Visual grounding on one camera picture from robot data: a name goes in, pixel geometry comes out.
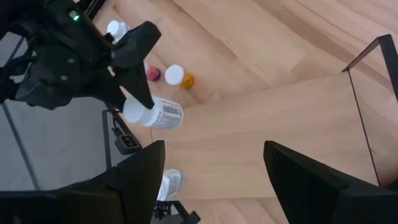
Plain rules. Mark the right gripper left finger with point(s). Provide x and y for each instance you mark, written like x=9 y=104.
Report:
x=143 y=186

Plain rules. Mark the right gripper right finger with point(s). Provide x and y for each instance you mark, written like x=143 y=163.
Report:
x=301 y=186

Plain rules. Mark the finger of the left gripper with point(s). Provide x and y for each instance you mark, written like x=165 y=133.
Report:
x=136 y=84
x=140 y=40

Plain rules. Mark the pink bottle white cap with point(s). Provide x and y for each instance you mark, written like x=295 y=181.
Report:
x=153 y=74

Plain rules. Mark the white bottle green label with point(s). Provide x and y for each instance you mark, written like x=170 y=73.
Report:
x=115 y=29

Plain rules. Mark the amber bottle white cap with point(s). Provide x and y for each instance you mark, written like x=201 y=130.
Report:
x=174 y=75

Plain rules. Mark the white bottle yellow label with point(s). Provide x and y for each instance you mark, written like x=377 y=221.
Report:
x=164 y=115

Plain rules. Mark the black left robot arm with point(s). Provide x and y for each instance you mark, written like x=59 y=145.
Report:
x=46 y=12

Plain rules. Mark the black metal shelf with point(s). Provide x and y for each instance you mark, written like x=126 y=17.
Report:
x=390 y=62

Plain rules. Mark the small white blue bottle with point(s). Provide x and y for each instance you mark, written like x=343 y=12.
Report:
x=172 y=183

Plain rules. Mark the small black table camera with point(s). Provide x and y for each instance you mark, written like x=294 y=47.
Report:
x=126 y=143

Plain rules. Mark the black table edge rail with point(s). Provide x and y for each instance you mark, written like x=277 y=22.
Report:
x=106 y=140

